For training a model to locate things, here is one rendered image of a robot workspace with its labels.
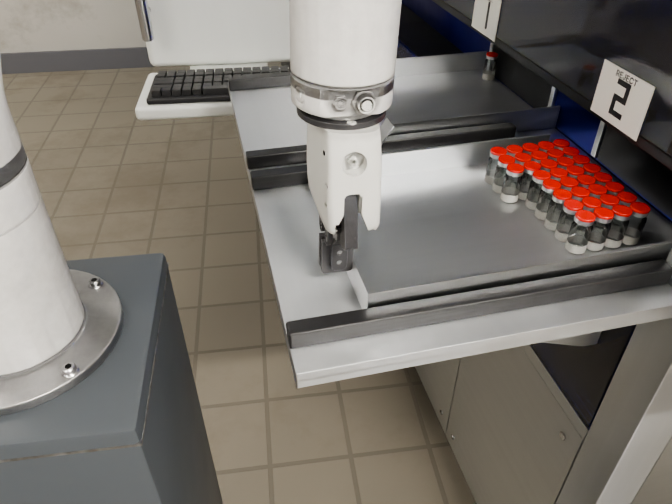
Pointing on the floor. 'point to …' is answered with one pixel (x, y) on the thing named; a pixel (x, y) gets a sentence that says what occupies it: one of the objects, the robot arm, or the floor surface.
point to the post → (627, 422)
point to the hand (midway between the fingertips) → (336, 252)
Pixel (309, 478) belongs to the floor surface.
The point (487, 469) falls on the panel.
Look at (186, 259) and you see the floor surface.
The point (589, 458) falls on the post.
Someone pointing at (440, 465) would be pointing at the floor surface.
